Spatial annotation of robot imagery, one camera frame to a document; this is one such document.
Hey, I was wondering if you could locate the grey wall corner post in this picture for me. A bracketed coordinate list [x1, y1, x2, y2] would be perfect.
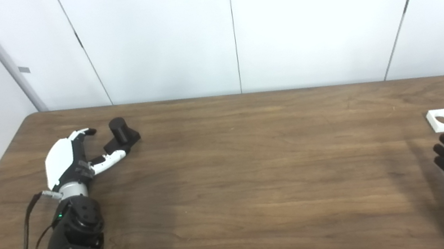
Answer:
[0, 0, 49, 120]

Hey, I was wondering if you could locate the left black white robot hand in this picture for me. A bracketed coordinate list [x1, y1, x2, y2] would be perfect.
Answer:
[38, 122, 132, 194]

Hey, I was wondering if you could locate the black peg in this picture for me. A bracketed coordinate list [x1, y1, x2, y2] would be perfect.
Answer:
[99, 115, 144, 157]

